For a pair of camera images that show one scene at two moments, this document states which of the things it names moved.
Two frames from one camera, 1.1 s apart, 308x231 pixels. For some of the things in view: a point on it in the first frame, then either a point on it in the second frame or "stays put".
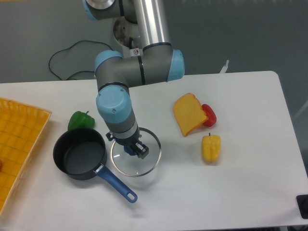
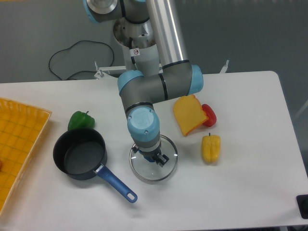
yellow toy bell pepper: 211,146 stays put
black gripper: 142,149 → 153,156
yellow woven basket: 22,127 stays put
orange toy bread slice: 188,112 stays put
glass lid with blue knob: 132,165 → 149,171
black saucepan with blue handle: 79,153 stays put
